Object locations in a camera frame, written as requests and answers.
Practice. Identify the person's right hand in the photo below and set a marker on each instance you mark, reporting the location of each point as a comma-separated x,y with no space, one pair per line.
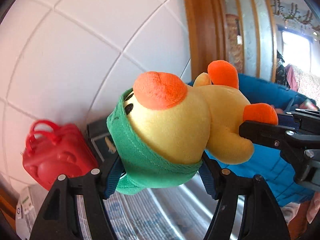
313,207

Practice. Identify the wooden glass partition screen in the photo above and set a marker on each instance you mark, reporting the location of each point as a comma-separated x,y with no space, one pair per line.
258,31

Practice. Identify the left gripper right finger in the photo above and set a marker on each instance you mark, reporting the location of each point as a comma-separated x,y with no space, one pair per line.
246,204

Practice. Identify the yellow duck plush green hood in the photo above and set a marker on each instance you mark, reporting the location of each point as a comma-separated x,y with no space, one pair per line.
161,126

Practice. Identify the blue plastic crate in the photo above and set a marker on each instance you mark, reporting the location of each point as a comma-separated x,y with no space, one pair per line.
229,109

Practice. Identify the rolled patterned carpet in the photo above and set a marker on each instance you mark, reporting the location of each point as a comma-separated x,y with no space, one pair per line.
236,57

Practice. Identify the red bear suitcase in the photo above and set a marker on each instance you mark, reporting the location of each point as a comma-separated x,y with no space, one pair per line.
52,150

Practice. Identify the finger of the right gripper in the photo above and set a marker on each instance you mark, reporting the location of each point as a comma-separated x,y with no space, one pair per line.
272,136
302,120

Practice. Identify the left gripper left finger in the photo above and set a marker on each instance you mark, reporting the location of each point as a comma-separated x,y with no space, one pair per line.
59,215

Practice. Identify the white remote control large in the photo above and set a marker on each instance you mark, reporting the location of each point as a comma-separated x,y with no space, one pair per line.
25,214

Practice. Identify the black gift box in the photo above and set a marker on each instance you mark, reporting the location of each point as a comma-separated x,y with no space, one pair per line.
100,140

